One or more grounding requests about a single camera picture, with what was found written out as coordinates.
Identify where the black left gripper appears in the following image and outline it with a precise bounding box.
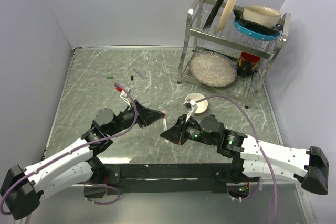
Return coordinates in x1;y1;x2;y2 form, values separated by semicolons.
107;100;165;136

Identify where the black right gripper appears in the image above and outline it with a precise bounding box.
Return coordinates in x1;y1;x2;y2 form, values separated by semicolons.
161;113;217;146

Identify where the white orange marker pen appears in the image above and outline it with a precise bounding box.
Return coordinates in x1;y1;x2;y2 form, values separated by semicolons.
163;117;169;143

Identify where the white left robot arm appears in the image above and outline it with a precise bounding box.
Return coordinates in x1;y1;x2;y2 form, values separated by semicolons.
1;100;165;220

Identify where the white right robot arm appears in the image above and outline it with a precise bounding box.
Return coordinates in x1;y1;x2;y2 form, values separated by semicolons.
160;114;329;195

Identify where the purple pen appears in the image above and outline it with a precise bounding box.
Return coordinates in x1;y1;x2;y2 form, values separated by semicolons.
133;68;146;79

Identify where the red floral bowl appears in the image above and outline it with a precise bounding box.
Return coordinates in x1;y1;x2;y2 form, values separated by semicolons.
185;93;208;114

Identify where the speckled round plate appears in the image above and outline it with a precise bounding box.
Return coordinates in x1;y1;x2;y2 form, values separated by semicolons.
189;51;237;88

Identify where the steel dish rack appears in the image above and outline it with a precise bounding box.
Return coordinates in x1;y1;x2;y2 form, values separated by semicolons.
177;0;291;106

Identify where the red black mug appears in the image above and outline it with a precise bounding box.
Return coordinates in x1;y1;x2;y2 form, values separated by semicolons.
236;52;261;77

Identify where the blue dotted dish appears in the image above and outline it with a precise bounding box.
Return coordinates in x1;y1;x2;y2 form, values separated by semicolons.
234;19;280;41

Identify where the black dish on rack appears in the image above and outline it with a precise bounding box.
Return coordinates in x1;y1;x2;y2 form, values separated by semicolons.
233;9;283;36

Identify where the beige plate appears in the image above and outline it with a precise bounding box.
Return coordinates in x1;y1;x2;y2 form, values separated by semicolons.
215;0;237;34

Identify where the cream bowl on rack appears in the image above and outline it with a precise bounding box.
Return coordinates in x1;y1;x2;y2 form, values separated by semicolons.
243;5;282;28

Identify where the black square plate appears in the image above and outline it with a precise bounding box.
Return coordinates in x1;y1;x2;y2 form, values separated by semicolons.
203;0;224;30

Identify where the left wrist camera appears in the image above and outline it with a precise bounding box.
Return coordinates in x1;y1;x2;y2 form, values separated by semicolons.
114;82;135;108

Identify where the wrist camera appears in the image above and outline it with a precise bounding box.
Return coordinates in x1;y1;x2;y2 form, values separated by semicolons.
183;99;198;122
114;82;135;108

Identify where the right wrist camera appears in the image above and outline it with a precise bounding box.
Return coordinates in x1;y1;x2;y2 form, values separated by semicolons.
183;99;198;122

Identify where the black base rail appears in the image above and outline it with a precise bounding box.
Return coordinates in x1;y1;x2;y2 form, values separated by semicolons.
72;163;263;198

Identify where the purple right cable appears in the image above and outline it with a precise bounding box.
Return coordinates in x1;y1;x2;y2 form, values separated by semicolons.
194;94;279;224

